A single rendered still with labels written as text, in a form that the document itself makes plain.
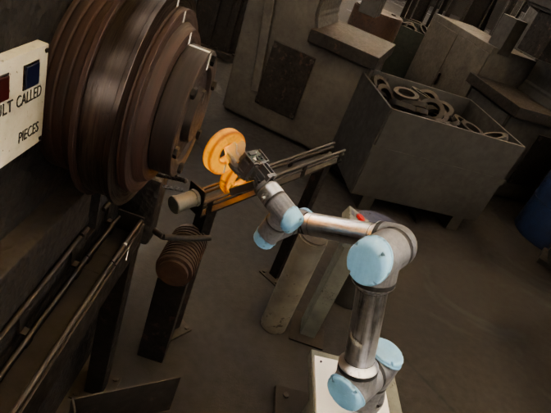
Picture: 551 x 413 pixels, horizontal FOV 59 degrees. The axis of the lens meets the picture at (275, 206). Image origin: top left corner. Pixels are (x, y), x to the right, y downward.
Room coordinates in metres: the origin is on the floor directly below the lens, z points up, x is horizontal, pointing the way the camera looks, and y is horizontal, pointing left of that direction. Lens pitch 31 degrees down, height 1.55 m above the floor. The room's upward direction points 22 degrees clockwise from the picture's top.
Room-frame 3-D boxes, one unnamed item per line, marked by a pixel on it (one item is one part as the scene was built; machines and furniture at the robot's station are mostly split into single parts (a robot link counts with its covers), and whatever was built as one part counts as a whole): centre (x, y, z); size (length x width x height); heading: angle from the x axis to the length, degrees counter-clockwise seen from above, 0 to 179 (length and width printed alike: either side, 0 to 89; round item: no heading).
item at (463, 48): (5.15, -1.23, 0.55); 1.10 x 0.53 x 1.10; 24
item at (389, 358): (1.12, -0.48, 0.49); 0.13 x 0.12 x 0.14; 147
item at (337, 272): (1.67, -0.34, 0.31); 0.24 x 0.16 x 0.62; 4
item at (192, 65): (0.95, 0.25, 1.11); 0.28 x 0.06 x 0.28; 4
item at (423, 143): (3.47, -0.78, 0.39); 1.03 x 0.83 x 0.77; 109
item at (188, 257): (1.28, 0.23, 0.27); 0.22 x 0.13 x 0.53; 4
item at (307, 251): (1.62, -0.19, 0.26); 0.12 x 0.12 x 0.52
